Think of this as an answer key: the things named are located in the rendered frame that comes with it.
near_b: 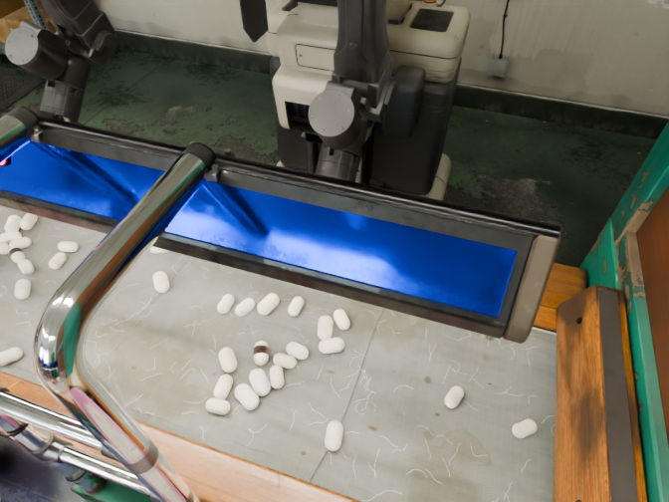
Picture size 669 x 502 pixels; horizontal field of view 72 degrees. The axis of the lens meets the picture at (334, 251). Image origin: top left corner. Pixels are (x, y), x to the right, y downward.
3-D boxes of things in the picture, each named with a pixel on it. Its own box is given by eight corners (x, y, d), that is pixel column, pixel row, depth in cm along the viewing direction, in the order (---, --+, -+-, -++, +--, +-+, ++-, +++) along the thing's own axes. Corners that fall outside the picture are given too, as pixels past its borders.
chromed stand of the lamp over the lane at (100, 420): (165, 366, 69) (12, 90, 36) (289, 406, 65) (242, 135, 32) (82, 498, 57) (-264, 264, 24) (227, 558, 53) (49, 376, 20)
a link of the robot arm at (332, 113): (398, 87, 65) (341, 72, 67) (392, 48, 54) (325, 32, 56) (371, 167, 65) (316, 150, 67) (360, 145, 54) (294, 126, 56)
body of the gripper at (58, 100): (66, 128, 74) (76, 84, 74) (14, 119, 76) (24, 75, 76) (95, 139, 80) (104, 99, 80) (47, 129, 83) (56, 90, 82)
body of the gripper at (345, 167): (358, 209, 60) (372, 154, 60) (287, 193, 63) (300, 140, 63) (366, 215, 67) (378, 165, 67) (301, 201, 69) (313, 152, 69)
